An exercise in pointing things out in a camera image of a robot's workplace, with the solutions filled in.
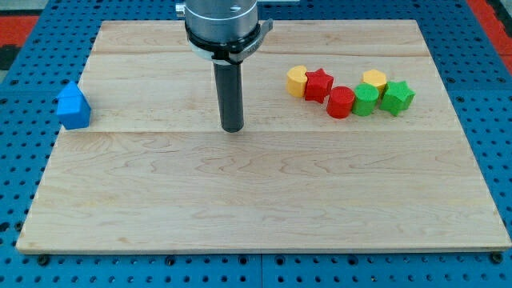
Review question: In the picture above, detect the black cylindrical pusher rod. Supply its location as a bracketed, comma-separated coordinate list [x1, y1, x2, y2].
[214, 64, 244, 133]

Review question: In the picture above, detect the yellow heart-shaped block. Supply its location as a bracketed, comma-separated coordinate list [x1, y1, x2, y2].
[286, 66, 308, 98]

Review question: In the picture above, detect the red star-shaped block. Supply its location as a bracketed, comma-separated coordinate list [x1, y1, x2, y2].
[305, 68, 334, 104]

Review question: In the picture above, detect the red cylinder block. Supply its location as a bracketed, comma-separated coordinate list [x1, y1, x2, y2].
[326, 86, 355, 119]

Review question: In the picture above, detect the light wooden board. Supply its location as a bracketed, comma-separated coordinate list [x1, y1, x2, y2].
[17, 20, 511, 254]

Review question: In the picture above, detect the green cylinder block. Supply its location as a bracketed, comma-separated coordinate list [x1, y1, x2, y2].
[352, 83, 379, 117]

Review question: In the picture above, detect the yellow hexagon block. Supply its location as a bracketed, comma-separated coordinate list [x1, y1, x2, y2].
[361, 69, 387, 95]

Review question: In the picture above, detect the green star-shaped block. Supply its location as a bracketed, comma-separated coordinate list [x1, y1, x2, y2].
[379, 81, 415, 116]

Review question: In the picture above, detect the blue house-shaped block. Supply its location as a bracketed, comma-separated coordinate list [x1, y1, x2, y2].
[56, 82, 91, 130]

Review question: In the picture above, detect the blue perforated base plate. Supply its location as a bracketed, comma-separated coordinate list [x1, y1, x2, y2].
[1, 0, 511, 287]

